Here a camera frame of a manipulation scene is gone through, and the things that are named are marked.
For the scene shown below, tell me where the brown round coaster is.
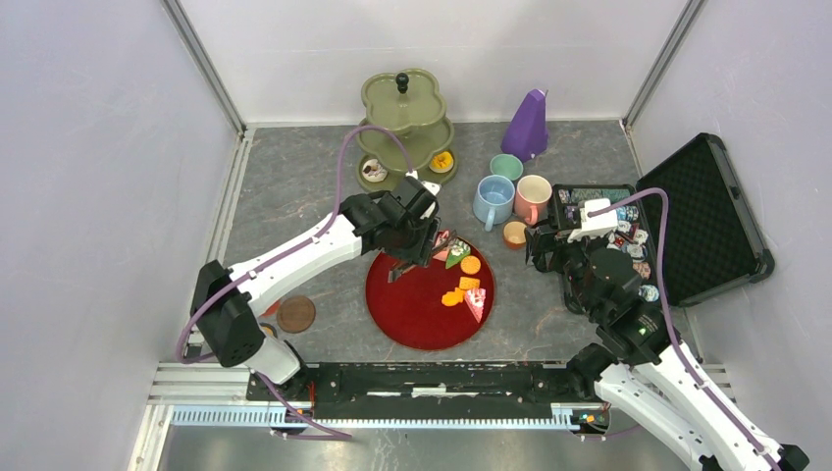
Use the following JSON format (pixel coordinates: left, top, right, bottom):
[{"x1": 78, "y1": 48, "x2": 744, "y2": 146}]
[{"x1": 276, "y1": 295, "x2": 316, "y2": 334}]

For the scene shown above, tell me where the mint green cup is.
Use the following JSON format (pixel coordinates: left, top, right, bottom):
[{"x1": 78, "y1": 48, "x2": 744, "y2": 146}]
[{"x1": 489, "y1": 153, "x2": 524, "y2": 182}]

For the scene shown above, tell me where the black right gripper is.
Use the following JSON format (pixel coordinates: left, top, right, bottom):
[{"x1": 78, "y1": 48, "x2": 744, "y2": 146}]
[{"x1": 522, "y1": 220, "x2": 606, "y2": 317}]

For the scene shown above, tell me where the black poker chip case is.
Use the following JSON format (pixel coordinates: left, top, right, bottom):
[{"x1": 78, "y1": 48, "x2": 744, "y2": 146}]
[{"x1": 542, "y1": 132, "x2": 775, "y2": 308}]

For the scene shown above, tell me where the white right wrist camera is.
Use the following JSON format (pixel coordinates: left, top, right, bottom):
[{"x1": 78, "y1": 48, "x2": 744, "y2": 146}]
[{"x1": 567, "y1": 198, "x2": 618, "y2": 243}]

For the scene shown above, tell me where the green three-tier stand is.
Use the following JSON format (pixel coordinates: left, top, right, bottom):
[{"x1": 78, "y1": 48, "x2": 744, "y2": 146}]
[{"x1": 355, "y1": 68, "x2": 459, "y2": 192}]

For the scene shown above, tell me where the green cake slice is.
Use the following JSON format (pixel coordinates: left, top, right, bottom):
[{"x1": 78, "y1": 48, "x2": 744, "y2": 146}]
[{"x1": 445, "y1": 238, "x2": 471, "y2": 269}]

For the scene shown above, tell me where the light blue mug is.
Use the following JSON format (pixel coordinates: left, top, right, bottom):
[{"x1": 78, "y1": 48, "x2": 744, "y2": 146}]
[{"x1": 472, "y1": 175, "x2": 516, "y2": 232}]

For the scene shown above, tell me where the purple cone-shaped container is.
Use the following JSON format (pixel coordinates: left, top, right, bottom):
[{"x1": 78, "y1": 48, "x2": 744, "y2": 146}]
[{"x1": 500, "y1": 88, "x2": 549, "y2": 163}]

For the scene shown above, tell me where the small orange cup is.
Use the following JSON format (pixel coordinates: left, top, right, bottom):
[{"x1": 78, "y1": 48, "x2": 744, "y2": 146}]
[{"x1": 502, "y1": 221, "x2": 527, "y2": 249}]

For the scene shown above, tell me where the chocolate white tart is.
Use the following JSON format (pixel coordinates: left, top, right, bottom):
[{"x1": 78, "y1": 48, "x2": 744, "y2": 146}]
[{"x1": 360, "y1": 158, "x2": 389, "y2": 183}]

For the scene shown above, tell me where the pink strawberry cake slice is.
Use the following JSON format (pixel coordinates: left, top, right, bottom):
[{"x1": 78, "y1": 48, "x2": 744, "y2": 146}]
[{"x1": 463, "y1": 288, "x2": 488, "y2": 324}]

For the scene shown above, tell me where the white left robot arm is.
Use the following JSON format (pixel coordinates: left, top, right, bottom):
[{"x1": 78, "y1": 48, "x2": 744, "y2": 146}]
[{"x1": 186, "y1": 175, "x2": 442, "y2": 400}]

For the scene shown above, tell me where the square orange cracker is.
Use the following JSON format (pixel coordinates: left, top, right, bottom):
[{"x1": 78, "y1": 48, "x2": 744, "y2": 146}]
[{"x1": 458, "y1": 277, "x2": 481, "y2": 290}]

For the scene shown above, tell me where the orange round coaster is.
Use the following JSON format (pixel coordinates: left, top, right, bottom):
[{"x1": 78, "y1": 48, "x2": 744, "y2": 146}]
[{"x1": 259, "y1": 323, "x2": 278, "y2": 339}]

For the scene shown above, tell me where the pink mug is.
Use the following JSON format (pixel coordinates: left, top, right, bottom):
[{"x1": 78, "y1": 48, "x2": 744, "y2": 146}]
[{"x1": 513, "y1": 175, "x2": 552, "y2": 226}]

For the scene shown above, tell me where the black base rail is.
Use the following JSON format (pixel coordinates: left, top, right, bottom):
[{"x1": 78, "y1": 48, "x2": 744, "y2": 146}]
[{"x1": 278, "y1": 361, "x2": 598, "y2": 420}]

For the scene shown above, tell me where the orange fish-shaped cookie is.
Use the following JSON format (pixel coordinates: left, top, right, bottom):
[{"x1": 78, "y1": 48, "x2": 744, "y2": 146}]
[{"x1": 441, "y1": 288, "x2": 466, "y2": 307}]

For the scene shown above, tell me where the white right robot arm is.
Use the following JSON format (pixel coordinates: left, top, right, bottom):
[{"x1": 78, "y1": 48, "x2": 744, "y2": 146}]
[{"x1": 525, "y1": 223, "x2": 809, "y2": 470}]

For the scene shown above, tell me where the round red tray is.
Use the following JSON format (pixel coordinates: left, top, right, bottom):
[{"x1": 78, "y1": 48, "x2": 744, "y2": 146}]
[{"x1": 365, "y1": 246, "x2": 496, "y2": 351}]

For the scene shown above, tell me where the round orange cookie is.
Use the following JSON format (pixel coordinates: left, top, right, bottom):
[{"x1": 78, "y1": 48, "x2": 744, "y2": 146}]
[{"x1": 459, "y1": 255, "x2": 482, "y2": 275}]

